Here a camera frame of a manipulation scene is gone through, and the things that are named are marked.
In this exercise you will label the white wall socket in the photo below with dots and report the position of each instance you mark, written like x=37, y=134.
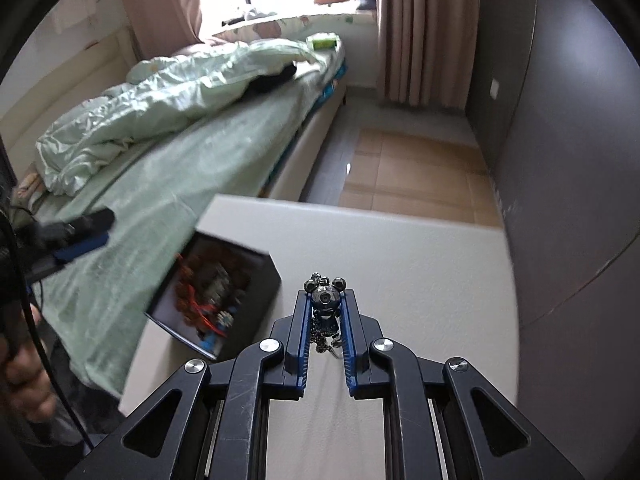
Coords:
x=495, y=89

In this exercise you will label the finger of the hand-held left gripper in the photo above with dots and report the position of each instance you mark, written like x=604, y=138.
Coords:
x=80, y=249
x=85, y=222

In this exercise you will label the black cloth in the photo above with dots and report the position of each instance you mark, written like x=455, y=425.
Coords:
x=272, y=80

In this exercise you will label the pink curtain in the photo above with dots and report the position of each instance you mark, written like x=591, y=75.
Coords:
x=160, y=5
x=425, y=30

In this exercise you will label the light crumpled cloth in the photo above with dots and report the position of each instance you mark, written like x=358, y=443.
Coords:
x=260, y=13

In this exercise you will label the light green bedsheet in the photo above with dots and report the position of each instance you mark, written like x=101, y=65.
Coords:
x=165, y=185

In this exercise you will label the white low table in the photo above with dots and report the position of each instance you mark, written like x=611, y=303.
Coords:
x=400, y=260

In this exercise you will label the bed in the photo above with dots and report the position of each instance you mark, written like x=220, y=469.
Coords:
x=175, y=160

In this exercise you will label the pink pillow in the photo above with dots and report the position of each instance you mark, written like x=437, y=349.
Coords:
x=27, y=187

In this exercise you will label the person's left hand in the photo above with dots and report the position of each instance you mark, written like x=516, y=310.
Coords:
x=27, y=385

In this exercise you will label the dark gift box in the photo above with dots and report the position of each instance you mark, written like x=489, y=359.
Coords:
x=260, y=300

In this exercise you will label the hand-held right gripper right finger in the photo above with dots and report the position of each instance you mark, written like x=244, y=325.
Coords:
x=348, y=350

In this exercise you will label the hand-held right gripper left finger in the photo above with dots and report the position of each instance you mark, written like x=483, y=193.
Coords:
x=301, y=350

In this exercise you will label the printed blue fitted sheet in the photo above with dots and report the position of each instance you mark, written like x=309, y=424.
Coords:
x=331, y=80

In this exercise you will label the cream padded headboard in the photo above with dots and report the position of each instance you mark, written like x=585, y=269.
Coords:
x=65, y=80

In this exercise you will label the green tissue pack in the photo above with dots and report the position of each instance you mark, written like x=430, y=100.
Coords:
x=324, y=41

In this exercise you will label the light green quilt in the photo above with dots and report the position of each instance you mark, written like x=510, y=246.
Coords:
x=165, y=95

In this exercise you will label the printed window seat cushion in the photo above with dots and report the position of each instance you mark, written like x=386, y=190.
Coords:
x=290, y=26

